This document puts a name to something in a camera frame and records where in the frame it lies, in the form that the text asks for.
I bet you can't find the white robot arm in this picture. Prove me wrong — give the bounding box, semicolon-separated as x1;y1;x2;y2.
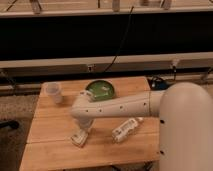
70;82;213;171

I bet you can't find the green bowl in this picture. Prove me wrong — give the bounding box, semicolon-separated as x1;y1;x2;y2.
86;80;115;101

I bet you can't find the white plastic bottle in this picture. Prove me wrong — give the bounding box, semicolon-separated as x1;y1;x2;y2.
112;117;144;143

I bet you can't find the clear plastic cup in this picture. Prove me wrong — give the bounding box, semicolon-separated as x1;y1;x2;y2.
44;82;63;104

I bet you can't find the blue black cable bundle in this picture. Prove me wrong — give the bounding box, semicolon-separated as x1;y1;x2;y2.
148;75;173;92

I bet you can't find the black hanging cable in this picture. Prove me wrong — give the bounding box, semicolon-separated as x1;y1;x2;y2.
103;5;135;73

